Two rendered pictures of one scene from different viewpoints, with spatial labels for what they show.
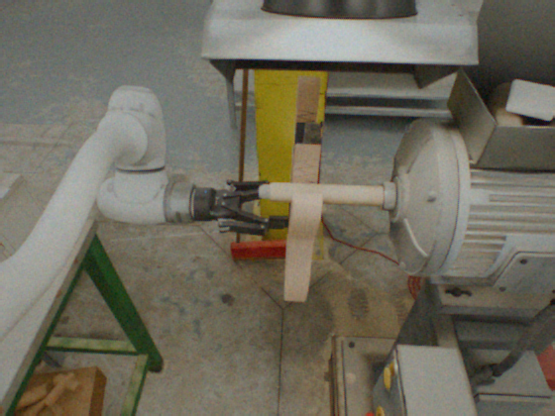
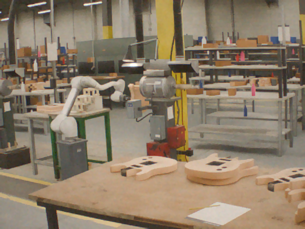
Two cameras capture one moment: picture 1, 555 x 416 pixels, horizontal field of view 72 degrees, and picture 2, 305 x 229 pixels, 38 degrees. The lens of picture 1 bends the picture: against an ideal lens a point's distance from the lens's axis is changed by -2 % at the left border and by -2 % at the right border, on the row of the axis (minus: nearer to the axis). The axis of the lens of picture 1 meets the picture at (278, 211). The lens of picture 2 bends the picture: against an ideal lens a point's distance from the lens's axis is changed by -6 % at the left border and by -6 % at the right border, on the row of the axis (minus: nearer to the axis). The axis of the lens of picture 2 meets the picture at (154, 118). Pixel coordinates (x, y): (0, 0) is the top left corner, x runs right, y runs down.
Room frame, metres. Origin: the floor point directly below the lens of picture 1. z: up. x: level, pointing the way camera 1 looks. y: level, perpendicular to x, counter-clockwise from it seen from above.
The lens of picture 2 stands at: (-4.25, -3.06, 1.73)
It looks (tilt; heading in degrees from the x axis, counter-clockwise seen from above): 9 degrees down; 30
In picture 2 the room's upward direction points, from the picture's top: 3 degrees counter-clockwise
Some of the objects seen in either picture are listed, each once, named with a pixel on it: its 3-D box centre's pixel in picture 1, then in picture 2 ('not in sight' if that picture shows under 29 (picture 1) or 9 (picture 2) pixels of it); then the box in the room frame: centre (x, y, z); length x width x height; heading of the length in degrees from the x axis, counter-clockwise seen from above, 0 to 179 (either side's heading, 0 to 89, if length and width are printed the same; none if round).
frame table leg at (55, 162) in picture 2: not in sight; (54, 148); (0.19, 1.10, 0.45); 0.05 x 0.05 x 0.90; 87
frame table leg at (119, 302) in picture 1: (129, 318); (108, 144); (0.66, 0.53, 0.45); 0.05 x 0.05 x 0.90; 87
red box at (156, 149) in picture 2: not in sight; (158, 153); (0.27, -0.45, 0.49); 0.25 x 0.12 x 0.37; 87
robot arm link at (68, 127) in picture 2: not in sight; (69, 126); (-0.27, 0.39, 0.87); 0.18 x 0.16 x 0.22; 82
